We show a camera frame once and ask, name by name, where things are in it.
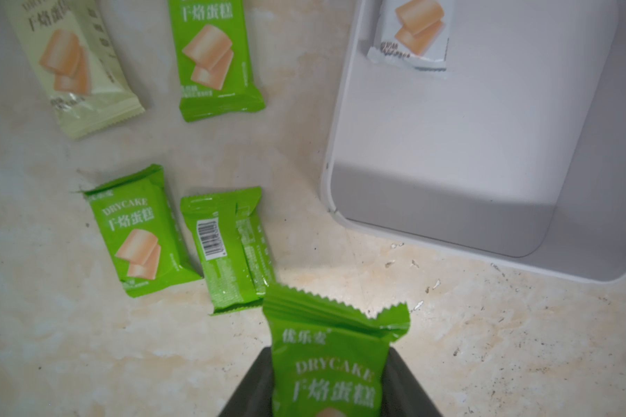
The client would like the green cookie packet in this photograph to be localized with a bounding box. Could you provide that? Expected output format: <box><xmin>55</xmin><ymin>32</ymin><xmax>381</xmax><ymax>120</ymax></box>
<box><xmin>180</xmin><ymin>187</ymin><xmax>276</xmax><ymax>316</ymax></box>

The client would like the white plastic storage box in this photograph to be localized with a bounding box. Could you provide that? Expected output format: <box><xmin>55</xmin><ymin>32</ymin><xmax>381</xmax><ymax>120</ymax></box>
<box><xmin>320</xmin><ymin>1</ymin><xmax>626</xmax><ymax>283</ymax></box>

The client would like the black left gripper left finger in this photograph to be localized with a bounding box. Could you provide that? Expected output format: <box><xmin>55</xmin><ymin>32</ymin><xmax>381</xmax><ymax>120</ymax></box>
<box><xmin>219</xmin><ymin>347</ymin><xmax>274</xmax><ymax>417</ymax></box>

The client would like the yellow-green cookie packet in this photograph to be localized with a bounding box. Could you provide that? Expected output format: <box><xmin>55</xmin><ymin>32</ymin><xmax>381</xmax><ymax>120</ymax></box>
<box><xmin>83</xmin><ymin>164</ymin><xmax>202</xmax><ymax>298</ymax></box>

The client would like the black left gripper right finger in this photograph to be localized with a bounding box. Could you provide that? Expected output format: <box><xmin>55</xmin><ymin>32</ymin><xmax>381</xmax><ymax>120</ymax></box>
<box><xmin>382</xmin><ymin>347</ymin><xmax>443</xmax><ymax>417</ymax></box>

